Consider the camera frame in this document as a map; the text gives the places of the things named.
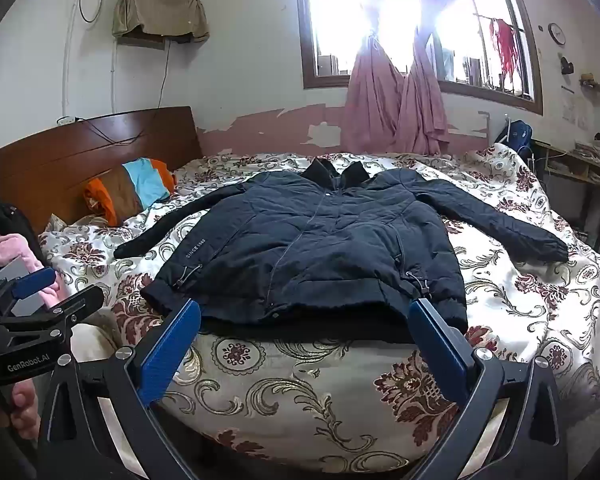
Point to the orange brown blue striped pillow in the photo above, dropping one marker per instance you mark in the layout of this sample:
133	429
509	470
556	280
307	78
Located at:
130	185

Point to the white wall socket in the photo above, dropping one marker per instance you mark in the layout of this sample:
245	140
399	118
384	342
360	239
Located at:
65	121

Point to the floral bed quilt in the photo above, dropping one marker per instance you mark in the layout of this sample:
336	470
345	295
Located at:
300	385

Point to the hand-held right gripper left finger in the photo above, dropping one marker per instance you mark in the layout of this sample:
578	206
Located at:
172	350

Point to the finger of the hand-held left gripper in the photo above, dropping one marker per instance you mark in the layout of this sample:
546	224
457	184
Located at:
77	302
32	282

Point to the black wall ornament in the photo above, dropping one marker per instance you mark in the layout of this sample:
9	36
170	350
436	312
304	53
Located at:
566	64

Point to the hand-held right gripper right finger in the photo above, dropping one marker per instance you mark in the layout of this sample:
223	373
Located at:
437	347

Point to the blue backpack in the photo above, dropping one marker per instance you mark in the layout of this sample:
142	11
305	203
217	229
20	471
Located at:
517	135

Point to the pink curtain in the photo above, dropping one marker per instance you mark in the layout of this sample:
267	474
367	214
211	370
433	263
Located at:
422	105
375	95

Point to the person's left hand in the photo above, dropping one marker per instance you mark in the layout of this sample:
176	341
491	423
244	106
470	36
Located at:
26	407

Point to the wooden headboard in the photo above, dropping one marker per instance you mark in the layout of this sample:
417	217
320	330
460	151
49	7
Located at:
45	170

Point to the small wall shelf ornament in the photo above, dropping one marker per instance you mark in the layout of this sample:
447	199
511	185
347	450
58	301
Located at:
592	82

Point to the dark navy padded jacket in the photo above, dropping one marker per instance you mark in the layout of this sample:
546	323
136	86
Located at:
305	240

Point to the round wall clock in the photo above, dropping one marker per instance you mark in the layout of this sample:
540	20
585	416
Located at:
557	33

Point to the pink fleece clothing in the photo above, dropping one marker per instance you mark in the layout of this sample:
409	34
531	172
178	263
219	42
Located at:
10	252

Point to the red hanging clothes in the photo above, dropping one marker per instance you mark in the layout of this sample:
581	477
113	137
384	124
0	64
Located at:
502	45

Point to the air conditioner with beige cover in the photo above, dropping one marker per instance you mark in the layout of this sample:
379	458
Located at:
155	10

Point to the wooden side shelf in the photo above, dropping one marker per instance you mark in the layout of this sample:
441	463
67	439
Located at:
580	165

